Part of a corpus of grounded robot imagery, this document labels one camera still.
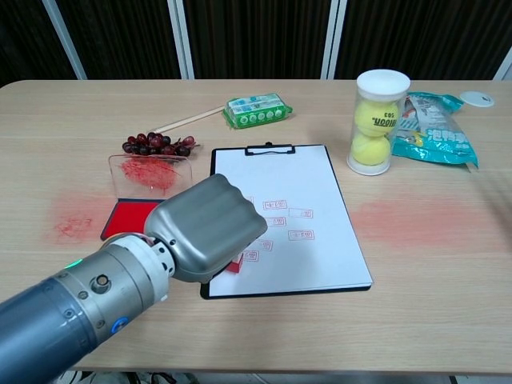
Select teal snack bag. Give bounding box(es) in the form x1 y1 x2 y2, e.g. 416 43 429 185
390 90 480 174

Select red rubber stamp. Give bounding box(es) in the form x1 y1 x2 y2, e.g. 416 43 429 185
224 251 246 275

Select white round table cap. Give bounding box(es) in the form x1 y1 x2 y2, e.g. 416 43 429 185
458 90 496 108

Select clear tennis ball tube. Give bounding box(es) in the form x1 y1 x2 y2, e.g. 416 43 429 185
346 68 412 176

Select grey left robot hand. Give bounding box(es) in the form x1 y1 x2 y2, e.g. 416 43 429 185
143 173 269 285

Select yellow tennis ball with print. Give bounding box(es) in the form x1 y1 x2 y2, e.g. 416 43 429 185
354 99 400 131

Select dark red grape bunch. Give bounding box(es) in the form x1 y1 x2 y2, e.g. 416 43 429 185
122 131 201 158

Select thin wooden stick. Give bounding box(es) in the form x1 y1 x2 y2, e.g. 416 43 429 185
153 106 227 133

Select white stamped paper sheet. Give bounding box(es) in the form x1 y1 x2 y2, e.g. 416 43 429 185
208 146 374 298

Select plain yellow tennis ball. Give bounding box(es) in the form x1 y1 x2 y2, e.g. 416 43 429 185
350 132 391 166

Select black clipboard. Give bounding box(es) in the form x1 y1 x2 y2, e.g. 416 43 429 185
199 142 375 300

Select red ink pad case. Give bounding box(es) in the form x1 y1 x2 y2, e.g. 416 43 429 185
99 154 195 242

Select white partition post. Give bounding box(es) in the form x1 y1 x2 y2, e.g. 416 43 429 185
321 0 348 80
42 0 88 80
167 0 196 80
494 51 512 81

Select green tissue pack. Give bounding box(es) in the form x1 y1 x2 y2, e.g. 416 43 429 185
222 92 294 130

